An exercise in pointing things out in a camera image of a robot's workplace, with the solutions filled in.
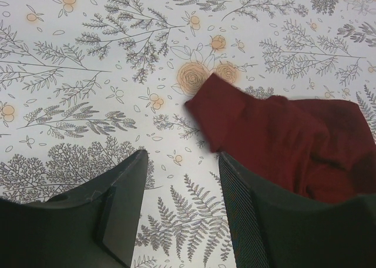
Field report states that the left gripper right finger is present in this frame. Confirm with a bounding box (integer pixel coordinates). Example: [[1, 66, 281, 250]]
[[219, 153, 375, 267]]

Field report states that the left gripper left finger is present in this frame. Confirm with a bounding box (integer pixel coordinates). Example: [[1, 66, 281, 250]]
[[1, 150, 148, 267]]

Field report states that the dark red t-shirt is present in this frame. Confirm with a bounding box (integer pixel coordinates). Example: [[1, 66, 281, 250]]
[[185, 75, 375, 203]]

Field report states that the floral table mat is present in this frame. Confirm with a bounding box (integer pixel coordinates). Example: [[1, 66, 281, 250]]
[[1, 0, 375, 267]]

